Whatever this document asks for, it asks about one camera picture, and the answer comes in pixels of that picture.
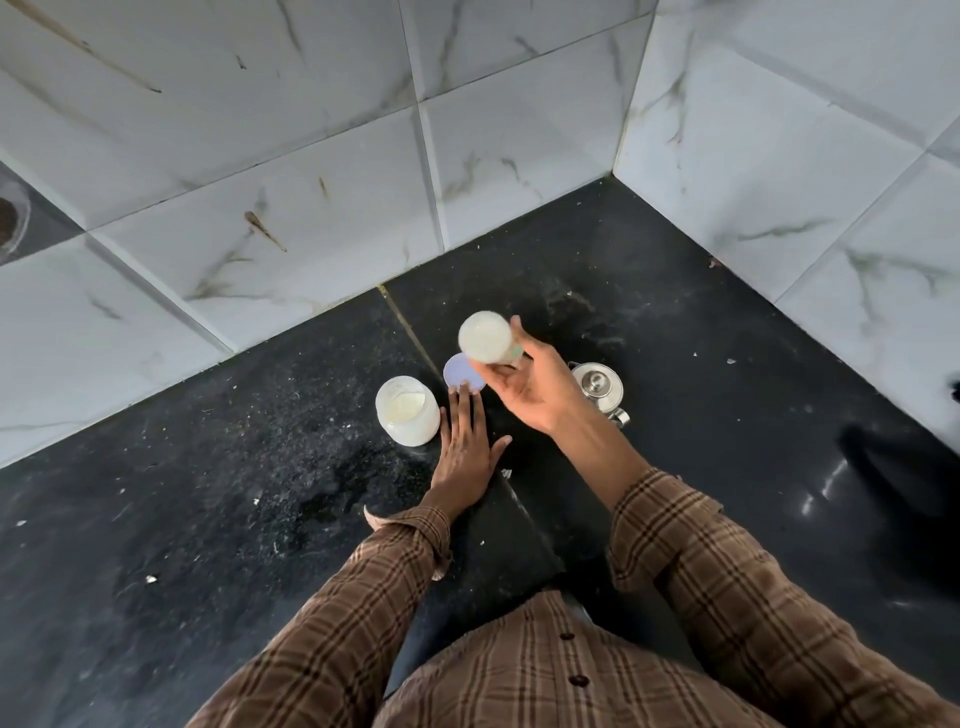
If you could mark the person's left middle finger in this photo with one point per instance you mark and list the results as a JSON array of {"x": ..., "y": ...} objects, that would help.
[{"x": 468, "y": 411}]

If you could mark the person's left thumb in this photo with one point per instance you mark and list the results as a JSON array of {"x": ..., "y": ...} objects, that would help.
[{"x": 501, "y": 448}]

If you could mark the person's right hand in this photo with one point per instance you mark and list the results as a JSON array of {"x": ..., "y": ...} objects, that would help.
[{"x": 541, "y": 390}]

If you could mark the person's left hand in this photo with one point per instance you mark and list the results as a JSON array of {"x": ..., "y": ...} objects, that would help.
[{"x": 463, "y": 461}]

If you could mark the small steel pot with lid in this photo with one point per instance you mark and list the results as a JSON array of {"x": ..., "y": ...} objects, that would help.
[{"x": 598, "y": 385}]

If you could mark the small glass jar of milk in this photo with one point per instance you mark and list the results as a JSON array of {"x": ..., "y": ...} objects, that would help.
[{"x": 486, "y": 337}]

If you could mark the brown plaid shirt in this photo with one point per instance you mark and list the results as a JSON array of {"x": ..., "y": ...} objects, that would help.
[{"x": 555, "y": 667}]

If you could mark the wide white jar of milk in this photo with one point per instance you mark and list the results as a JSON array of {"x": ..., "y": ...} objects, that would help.
[{"x": 407, "y": 411}]

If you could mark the person's left forearm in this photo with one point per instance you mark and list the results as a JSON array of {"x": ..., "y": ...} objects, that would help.
[{"x": 352, "y": 622}]

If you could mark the person's right thumb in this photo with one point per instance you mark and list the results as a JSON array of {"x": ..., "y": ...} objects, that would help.
[{"x": 531, "y": 339}]

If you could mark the person's left little finger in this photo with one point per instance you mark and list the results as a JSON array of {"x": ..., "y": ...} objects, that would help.
[{"x": 444, "y": 429}]

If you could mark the person's right forearm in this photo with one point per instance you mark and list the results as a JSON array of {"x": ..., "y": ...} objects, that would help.
[{"x": 720, "y": 592}]

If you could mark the round pale purple lid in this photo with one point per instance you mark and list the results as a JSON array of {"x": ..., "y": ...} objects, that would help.
[{"x": 459, "y": 370}]

